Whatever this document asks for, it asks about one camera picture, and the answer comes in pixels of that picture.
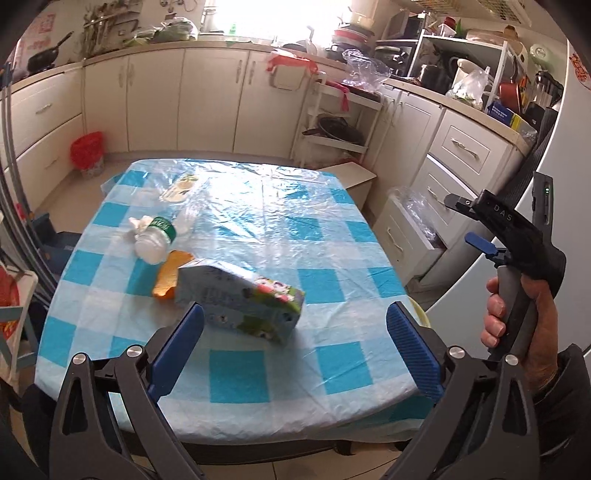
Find white kitchen cabinets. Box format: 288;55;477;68
2;45;530;288

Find orange peel piece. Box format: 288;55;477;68
152;250;194;300

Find small crushed water bottle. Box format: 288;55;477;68
129;215;176;265

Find red lined trash bin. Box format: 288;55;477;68
70;131;104;179

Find white refrigerator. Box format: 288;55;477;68
424;41;591;361

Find clear tea bottle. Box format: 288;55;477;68
159;173;202;236

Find light blue milk carton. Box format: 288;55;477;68
174;259;304;344

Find clear plastic bag on trolley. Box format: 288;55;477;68
342;49;393;93

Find white trolley rack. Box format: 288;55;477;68
290;71;384;169

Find person's right hand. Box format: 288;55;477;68
479;274;561;395

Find blue checkered plastic tablecloth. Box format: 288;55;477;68
35;159;432;445

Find black frying pan on counter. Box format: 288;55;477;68
27;31;73;75

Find action camera on right gripper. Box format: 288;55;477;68
532;172;554;243

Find clear bag in drawer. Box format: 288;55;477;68
388;186;438;242

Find blue dustpan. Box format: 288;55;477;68
32;213;81;276

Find white blue shelf rack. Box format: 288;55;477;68
1;263;39;389

